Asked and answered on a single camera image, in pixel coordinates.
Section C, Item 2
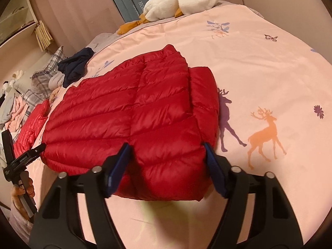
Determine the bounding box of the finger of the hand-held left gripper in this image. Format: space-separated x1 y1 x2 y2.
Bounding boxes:
10 144 46 169

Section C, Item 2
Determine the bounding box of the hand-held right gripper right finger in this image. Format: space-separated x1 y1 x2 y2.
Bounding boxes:
202 142 304 249

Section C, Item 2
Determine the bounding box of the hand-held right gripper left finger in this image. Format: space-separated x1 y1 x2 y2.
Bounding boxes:
28 142 131 249

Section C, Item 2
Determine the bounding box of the red down jacket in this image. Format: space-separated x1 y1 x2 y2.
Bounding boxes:
41 44 221 201

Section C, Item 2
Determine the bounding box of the person's left forearm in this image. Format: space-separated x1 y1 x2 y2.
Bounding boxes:
6 207 34 240

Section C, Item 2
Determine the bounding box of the pile of pastel clothes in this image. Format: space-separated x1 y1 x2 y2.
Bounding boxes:
0 93 29 135

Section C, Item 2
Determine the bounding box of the person's left hand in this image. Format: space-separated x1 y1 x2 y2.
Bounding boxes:
11 178 36 214

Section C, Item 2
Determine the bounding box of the coral quilted jacket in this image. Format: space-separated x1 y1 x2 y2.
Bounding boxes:
13 100 51 159

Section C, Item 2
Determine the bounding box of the small white plush toy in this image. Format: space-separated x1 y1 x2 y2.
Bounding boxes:
2 70 25 94

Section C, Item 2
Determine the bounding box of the grey cloth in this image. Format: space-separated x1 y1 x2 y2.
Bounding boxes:
48 73 64 89

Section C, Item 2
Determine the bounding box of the navy blue garment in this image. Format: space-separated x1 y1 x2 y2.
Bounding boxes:
57 47 94 88

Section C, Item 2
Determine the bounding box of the plaid pillow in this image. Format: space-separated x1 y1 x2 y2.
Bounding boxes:
22 46 68 104

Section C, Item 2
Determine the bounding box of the pink printed duvet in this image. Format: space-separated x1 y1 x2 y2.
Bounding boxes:
32 1 332 249

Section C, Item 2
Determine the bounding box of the tan hanging tassel bundle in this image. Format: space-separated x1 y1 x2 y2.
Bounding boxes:
34 21 54 52

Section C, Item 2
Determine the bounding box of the blue-grey striped headboard cushion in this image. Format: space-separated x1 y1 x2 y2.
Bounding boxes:
104 0 159 22

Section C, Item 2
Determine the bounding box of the white wall shelf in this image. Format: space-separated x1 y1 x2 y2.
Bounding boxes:
0 0 39 47

